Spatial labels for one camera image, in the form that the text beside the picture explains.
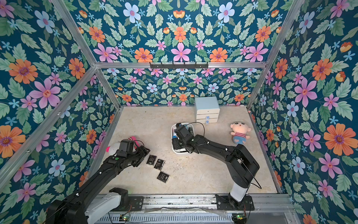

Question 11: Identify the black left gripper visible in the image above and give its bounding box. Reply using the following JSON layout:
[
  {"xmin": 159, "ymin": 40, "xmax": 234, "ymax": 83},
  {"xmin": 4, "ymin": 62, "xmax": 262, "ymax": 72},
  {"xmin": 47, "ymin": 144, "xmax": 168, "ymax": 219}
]
[{"xmin": 126, "ymin": 144, "xmax": 152, "ymax": 166}]

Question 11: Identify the white plastic storage box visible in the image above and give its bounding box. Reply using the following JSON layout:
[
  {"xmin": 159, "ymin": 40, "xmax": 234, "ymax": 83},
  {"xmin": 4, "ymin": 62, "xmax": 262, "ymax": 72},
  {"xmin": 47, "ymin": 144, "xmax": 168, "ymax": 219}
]
[{"xmin": 171, "ymin": 122, "xmax": 194, "ymax": 154}]

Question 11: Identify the black face tissue pack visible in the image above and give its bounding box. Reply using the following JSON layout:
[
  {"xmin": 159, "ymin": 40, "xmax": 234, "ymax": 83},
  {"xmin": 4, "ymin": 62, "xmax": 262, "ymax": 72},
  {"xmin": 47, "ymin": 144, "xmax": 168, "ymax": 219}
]
[
  {"xmin": 154, "ymin": 159, "xmax": 165, "ymax": 170},
  {"xmin": 157, "ymin": 171, "xmax": 170, "ymax": 183},
  {"xmin": 146, "ymin": 155, "xmax": 157, "ymax": 166}
]

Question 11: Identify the black Face tissue pack bottom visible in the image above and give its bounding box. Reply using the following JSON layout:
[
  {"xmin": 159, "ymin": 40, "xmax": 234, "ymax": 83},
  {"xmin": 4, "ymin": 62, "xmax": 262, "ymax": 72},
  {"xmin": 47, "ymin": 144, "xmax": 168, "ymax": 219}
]
[{"xmin": 157, "ymin": 171, "xmax": 170, "ymax": 183}]

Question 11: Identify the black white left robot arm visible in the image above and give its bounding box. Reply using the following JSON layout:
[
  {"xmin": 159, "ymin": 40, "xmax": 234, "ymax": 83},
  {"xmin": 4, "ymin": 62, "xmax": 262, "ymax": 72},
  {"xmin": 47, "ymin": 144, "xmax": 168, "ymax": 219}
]
[{"xmin": 45, "ymin": 140, "xmax": 150, "ymax": 224}]

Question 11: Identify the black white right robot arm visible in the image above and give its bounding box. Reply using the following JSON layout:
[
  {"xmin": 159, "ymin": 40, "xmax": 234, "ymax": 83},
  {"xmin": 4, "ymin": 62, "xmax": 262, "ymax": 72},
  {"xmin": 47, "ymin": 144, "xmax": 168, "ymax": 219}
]
[{"xmin": 172, "ymin": 123, "xmax": 260, "ymax": 203}]

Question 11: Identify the pink white striped plush toy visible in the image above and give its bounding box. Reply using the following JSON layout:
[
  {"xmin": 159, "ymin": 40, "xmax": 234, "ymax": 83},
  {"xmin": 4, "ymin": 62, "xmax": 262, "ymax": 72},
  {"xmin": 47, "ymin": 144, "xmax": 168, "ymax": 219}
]
[{"xmin": 106, "ymin": 136, "xmax": 140, "ymax": 155}]

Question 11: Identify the pale blue mini drawer chest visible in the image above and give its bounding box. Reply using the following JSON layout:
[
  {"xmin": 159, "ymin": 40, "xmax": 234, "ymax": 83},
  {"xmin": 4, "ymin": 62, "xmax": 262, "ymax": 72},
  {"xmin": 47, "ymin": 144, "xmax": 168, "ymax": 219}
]
[{"xmin": 195, "ymin": 97, "xmax": 220, "ymax": 124}]

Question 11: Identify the pink bald baby doll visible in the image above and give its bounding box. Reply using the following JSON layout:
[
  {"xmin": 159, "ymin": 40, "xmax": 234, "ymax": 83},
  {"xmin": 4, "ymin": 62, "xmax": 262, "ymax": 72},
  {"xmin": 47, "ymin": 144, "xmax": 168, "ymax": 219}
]
[{"xmin": 230, "ymin": 122, "xmax": 251, "ymax": 145}]

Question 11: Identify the white ventilation grille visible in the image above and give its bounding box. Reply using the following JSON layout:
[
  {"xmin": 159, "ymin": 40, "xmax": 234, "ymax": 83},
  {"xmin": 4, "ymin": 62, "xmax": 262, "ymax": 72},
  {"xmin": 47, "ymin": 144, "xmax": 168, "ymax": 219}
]
[{"xmin": 96, "ymin": 213, "xmax": 234, "ymax": 224}]

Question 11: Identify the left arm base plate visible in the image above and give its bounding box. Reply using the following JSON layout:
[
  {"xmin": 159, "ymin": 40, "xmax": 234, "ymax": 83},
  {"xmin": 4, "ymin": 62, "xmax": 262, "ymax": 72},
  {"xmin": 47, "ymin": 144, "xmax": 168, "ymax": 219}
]
[{"xmin": 119, "ymin": 196, "xmax": 144, "ymax": 212}]

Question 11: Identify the black wall hook rail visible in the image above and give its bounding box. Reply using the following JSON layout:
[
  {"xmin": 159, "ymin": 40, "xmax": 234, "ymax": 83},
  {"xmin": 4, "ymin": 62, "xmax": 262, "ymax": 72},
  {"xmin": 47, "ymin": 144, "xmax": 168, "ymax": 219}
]
[{"xmin": 149, "ymin": 62, "xmax": 209, "ymax": 70}]

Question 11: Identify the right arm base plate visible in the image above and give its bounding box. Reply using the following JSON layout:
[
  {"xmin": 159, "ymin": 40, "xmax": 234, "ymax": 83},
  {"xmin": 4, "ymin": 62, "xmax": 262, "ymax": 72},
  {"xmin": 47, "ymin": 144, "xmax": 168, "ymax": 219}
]
[{"xmin": 215, "ymin": 194, "xmax": 255, "ymax": 211}]

